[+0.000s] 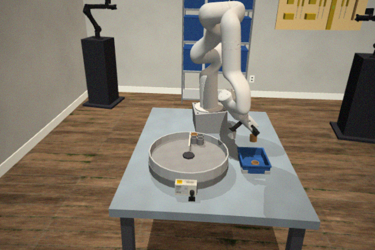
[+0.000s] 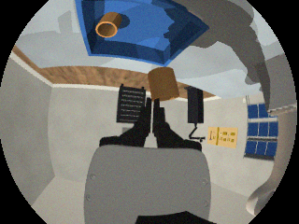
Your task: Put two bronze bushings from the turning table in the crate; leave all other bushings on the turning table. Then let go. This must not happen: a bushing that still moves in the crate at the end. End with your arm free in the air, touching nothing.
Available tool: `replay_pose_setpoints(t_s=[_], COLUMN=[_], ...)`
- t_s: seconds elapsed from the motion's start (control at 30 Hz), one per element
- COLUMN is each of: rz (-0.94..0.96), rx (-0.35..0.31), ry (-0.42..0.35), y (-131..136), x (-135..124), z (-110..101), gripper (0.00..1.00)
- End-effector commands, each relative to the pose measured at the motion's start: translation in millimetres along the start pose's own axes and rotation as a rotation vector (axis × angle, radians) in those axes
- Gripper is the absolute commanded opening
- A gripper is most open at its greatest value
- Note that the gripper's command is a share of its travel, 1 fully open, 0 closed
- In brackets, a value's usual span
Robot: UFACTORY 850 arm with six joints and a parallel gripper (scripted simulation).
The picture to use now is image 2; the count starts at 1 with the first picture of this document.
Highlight blue crate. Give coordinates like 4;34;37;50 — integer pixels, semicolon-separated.
75;0;209;66

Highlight bronze cylinder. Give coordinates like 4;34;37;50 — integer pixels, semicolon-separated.
148;66;179;102
95;12;121;37

